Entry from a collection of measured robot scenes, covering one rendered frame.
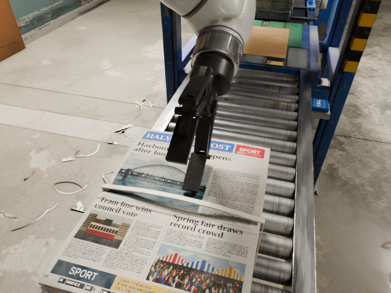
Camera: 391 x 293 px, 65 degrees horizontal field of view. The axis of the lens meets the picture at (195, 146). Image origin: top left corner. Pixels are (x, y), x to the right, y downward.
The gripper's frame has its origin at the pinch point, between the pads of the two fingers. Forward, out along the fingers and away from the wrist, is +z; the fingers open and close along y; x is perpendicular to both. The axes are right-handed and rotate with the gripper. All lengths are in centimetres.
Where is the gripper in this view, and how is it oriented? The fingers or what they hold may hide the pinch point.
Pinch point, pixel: (185, 171)
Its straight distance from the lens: 47.9
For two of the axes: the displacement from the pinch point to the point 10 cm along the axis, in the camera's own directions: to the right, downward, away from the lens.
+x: -9.6, -1.7, 2.1
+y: 1.2, 4.1, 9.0
